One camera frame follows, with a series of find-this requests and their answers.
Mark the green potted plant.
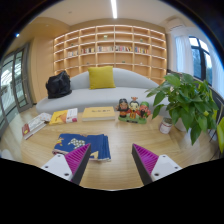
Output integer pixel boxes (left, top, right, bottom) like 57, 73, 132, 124
145, 72, 221, 146

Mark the plain yellow book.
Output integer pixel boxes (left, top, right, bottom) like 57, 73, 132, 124
81, 106, 117, 123

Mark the colourful three-figure figurine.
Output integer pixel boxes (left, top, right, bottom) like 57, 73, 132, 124
115, 96, 153, 125

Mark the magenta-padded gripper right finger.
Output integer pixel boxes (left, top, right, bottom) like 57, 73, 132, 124
131, 143, 183, 186

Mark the yellow cushion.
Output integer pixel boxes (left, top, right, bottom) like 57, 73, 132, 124
87, 65, 117, 91

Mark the black bag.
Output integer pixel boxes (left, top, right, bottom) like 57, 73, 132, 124
45, 70, 73, 100

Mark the white curtain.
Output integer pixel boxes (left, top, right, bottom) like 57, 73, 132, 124
172, 34, 195, 76

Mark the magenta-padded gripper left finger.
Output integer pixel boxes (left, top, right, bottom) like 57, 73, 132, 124
40, 143, 92, 186

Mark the long ceiling light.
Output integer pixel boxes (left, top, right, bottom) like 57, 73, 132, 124
110, 0, 119, 20

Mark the wooden shelf unit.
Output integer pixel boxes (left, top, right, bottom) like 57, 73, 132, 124
53, 24, 168, 85

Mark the dark-framed window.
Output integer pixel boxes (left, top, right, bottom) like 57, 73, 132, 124
188, 36, 215, 86

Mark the red and white book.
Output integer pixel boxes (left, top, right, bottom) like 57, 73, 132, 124
21, 114, 48, 141

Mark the yellow and orange book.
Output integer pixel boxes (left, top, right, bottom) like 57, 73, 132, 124
49, 107, 79, 126

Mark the small white and pink can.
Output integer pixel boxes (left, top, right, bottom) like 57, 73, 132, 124
158, 117, 174, 135

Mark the glass door with grey frame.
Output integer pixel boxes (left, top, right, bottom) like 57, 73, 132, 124
0, 44, 35, 135

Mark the grey curved sofa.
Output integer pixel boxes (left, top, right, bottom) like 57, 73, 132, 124
35, 67, 172, 116

